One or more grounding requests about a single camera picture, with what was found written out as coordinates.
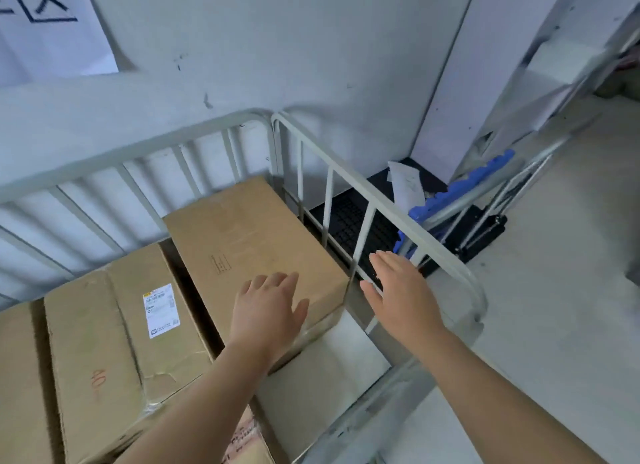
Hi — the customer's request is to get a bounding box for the cardboard box with red print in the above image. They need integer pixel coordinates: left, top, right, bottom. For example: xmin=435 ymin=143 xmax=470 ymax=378
xmin=220 ymin=404 xmax=277 ymax=464

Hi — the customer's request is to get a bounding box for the cardboard box with white label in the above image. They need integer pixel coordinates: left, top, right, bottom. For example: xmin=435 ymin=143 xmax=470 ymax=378
xmin=43 ymin=242 xmax=215 ymax=453

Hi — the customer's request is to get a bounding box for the grey metal trolley frame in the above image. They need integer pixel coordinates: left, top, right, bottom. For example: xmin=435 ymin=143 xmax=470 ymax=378
xmin=419 ymin=113 xmax=603 ymax=270

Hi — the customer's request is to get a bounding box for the blue plastic pallet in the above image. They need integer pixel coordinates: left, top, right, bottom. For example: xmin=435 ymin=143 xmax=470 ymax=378
xmin=394 ymin=149 xmax=517 ymax=260

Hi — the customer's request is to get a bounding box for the worn brown cardboard box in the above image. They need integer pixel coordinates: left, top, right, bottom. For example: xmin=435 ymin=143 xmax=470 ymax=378
xmin=0 ymin=300 xmax=57 ymax=464

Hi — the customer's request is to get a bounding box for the person's left forearm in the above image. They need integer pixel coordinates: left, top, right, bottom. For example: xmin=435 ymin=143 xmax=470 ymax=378
xmin=114 ymin=340 xmax=281 ymax=464

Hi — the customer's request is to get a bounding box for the person's left hand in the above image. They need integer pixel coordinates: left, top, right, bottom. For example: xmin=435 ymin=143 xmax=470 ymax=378
xmin=227 ymin=272 xmax=311 ymax=372

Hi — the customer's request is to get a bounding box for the black plastic pallet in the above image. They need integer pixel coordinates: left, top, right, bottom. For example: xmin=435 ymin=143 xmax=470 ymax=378
xmin=304 ymin=158 xmax=451 ymax=285

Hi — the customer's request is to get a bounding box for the white paper wall sign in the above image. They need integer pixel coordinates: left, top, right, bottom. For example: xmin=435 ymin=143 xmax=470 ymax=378
xmin=0 ymin=0 xmax=120 ymax=88

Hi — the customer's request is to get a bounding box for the person's right hand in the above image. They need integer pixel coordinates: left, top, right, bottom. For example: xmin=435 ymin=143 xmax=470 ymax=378
xmin=359 ymin=250 xmax=446 ymax=365

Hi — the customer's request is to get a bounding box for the plain brown cardboard box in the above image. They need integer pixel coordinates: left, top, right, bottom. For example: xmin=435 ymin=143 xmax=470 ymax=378
xmin=162 ymin=175 xmax=351 ymax=375

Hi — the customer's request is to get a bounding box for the grey metal cage cart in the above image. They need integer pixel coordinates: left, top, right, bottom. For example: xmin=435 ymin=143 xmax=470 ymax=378
xmin=0 ymin=108 xmax=489 ymax=464

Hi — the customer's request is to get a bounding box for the person's right forearm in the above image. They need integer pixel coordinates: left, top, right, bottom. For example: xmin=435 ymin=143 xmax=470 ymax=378
xmin=410 ymin=329 xmax=608 ymax=464

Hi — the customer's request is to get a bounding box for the white paper sheet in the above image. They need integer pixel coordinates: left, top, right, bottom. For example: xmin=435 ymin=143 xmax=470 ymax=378
xmin=387 ymin=161 xmax=429 ymax=216

